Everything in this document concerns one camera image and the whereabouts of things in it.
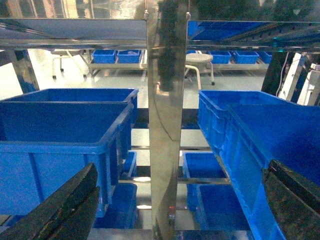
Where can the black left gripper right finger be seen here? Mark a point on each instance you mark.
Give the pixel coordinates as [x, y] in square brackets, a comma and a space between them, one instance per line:
[294, 201]

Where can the blue crate below right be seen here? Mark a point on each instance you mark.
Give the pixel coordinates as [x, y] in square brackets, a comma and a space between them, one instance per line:
[213, 114]

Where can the blue crate behind left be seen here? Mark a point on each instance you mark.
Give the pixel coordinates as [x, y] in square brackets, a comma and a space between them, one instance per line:
[119, 95]

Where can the white round stool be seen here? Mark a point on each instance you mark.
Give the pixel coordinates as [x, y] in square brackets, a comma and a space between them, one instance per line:
[195, 60]

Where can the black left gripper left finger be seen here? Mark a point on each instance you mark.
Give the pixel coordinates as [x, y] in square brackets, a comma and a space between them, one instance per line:
[67, 214]

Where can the large blue crate right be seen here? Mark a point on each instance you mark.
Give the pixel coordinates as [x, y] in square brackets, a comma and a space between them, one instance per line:
[257, 134]

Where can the stainless steel shelf rack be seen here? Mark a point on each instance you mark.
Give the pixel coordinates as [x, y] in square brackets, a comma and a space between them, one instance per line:
[160, 26]

